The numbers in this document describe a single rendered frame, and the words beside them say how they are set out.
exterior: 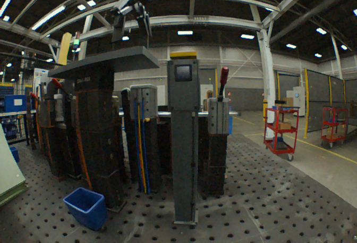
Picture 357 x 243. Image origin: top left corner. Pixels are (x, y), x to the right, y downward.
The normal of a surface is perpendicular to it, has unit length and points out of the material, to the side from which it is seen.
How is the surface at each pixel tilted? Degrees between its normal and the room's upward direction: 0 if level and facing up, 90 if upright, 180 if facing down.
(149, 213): 0
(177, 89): 90
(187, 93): 90
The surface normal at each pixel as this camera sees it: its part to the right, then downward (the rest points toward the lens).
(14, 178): 0.65, -0.76
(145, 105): -0.12, 0.05
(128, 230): -0.02, -1.00
